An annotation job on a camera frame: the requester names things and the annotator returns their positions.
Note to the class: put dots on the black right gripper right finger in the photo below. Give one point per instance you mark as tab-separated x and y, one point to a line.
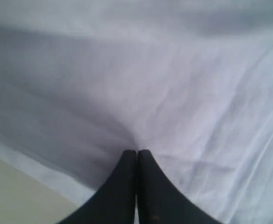
159	201

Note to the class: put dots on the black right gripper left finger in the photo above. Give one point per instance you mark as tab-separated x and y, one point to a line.
115	200

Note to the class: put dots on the white t-shirt red lettering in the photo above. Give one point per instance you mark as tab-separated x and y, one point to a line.
190	80

